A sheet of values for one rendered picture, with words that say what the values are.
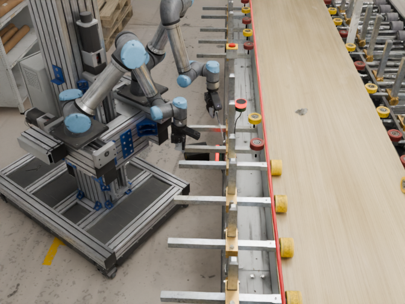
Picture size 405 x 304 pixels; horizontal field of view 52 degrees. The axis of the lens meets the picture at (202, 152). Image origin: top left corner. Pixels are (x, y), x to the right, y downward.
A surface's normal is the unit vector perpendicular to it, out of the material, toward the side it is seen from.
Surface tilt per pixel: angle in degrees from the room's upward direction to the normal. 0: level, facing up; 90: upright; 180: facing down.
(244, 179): 0
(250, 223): 0
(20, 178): 0
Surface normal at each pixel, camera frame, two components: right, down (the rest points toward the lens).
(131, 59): 0.45, 0.50
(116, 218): -0.01, -0.77
